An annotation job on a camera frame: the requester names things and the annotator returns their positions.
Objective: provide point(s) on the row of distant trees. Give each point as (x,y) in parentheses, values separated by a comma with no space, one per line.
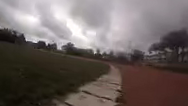
(69,48)

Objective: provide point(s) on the pale concrete slab path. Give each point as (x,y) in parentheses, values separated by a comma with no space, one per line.
(92,100)

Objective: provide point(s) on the dark green grass field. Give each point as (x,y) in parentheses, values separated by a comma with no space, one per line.
(29,72)

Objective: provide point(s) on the red running track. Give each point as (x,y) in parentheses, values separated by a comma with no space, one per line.
(159,96)

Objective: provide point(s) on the tall dark tree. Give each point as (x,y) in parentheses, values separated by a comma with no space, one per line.
(175,40)

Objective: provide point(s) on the pale long building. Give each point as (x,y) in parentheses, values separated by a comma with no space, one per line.
(182,57)

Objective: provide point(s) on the grass strip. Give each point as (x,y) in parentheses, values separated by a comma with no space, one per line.
(181,68)

